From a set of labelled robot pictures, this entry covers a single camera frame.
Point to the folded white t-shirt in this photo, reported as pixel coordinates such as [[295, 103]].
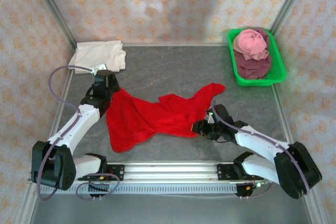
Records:
[[97, 53]]

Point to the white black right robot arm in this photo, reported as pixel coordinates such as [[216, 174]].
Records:
[[257, 140]]

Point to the aluminium table side rail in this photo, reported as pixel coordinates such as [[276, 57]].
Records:
[[63, 90], [282, 113]]

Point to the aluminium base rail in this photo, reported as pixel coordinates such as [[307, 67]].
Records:
[[170, 171]]

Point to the green plastic basket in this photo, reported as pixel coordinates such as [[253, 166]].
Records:
[[277, 58]]

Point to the crumpled pink t-shirt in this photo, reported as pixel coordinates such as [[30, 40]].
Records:
[[252, 41]]

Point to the red t-shirt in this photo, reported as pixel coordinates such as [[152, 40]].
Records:
[[147, 119]]

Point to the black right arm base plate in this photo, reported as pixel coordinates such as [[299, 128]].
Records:
[[223, 172]]

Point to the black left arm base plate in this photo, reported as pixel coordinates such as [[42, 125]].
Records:
[[118, 172]]

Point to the aluminium frame leg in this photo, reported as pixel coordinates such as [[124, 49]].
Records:
[[316, 213], [25, 208]]

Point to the aluminium table back rail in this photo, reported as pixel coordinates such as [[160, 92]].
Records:
[[170, 44]]

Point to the crumpled maroon t-shirt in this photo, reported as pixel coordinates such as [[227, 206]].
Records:
[[252, 68]]

